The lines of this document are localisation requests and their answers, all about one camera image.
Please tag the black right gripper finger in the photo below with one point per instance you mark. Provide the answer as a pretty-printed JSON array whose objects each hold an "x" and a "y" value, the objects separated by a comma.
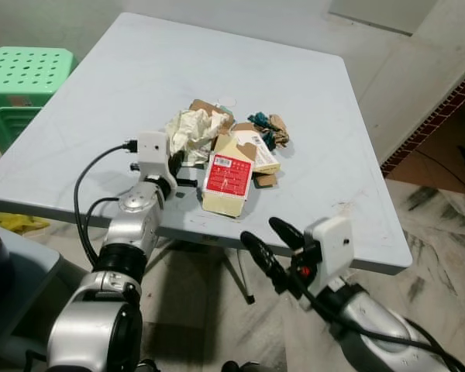
[
  {"x": 288, "y": 232},
  {"x": 265, "y": 262}
]

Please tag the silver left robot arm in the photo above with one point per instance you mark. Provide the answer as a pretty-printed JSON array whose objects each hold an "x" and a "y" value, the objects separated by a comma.
[{"x": 132, "y": 225}]

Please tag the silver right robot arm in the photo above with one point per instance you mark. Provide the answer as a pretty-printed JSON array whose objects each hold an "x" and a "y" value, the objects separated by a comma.
[{"x": 380, "y": 329}]

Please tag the grey blue plastic bin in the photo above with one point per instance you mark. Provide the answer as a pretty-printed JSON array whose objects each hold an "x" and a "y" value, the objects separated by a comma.
[{"x": 23, "y": 279}]

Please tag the grey metal table leg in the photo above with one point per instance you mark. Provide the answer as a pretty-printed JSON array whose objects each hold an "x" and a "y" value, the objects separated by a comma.
[{"x": 239, "y": 277}]

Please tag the crumpled white paper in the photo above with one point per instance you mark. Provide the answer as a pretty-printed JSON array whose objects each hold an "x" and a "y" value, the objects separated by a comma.
[{"x": 190, "y": 128}]

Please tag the red and cream carton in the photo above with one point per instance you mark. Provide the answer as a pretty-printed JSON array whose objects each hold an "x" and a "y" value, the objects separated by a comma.
[{"x": 226, "y": 177}]

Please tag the small brown cardboard scrap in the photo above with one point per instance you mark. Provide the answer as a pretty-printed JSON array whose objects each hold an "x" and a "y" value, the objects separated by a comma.
[{"x": 265, "y": 180}]

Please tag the torn brown cardboard piece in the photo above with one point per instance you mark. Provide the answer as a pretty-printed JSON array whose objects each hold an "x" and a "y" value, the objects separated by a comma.
[{"x": 205, "y": 106}]

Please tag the small white round lid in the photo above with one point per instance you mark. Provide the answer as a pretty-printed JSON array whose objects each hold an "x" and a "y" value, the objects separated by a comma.
[{"x": 226, "y": 101}]

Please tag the tan and white carton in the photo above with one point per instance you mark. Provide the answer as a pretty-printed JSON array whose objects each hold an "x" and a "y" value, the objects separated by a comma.
[{"x": 256, "y": 147}]

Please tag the crumpled dark teal wrapper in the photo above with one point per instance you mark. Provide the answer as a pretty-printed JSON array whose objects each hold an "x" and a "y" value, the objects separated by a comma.
[{"x": 262, "y": 128}]

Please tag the crumpled brown paper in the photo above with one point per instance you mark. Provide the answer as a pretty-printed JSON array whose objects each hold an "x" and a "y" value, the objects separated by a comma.
[{"x": 280, "y": 130}]

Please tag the black robot right foot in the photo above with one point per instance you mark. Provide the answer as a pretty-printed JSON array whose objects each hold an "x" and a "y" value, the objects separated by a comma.
[{"x": 242, "y": 366}]

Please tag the black robot foot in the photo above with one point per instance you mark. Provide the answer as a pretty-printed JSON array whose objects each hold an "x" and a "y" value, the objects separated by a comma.
[
  {"x": 147, "y": 366},
  {"x": 242, "y": 366}
]

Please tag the black robot left foot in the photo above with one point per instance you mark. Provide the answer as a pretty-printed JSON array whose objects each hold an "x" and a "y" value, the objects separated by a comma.
[{"x": 147, "y": 366}]

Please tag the yellow cloth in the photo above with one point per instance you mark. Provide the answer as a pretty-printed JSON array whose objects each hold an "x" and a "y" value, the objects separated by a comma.
[{"x": 12, "y": 222}]

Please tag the green plastic stool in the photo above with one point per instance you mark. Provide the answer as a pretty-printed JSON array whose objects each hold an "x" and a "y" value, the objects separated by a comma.
[{"x": 23, "y": 74}]

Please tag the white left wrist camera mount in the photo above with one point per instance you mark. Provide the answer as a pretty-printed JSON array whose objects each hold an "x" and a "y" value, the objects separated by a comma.
[{"x": 151, "y": 151}]

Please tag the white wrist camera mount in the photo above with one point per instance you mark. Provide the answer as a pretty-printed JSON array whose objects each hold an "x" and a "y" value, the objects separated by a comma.
[
  {"x": 333, "y": 244},
  {"x": 151, "y": 151}
]

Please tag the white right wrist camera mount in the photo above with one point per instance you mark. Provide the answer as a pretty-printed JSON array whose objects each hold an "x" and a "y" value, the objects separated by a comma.
[{"x": 333, "y": 244}]

